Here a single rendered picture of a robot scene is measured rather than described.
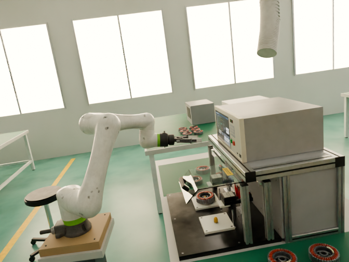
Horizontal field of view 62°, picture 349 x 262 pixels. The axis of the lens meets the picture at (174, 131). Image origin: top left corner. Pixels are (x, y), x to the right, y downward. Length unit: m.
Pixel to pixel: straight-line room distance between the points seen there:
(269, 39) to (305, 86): 4.48
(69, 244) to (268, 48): 2.00
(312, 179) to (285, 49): 5.50
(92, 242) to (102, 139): 0.51
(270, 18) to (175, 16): 3.65
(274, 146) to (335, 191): 0.33
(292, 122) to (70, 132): 5.39
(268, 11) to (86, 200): 2.07
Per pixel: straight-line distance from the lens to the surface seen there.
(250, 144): 1.34
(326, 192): 1.46
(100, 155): 1.47
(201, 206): 1.71
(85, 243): 1.59
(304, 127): 1.43
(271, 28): 2.66
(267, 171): 1.28
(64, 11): 6.28
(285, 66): 6.77
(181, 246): 1.44
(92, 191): 1.46
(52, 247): 1.66
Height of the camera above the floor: 1.59
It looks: 13 degrees down
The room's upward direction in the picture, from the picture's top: 8 degrees counter-clockwise
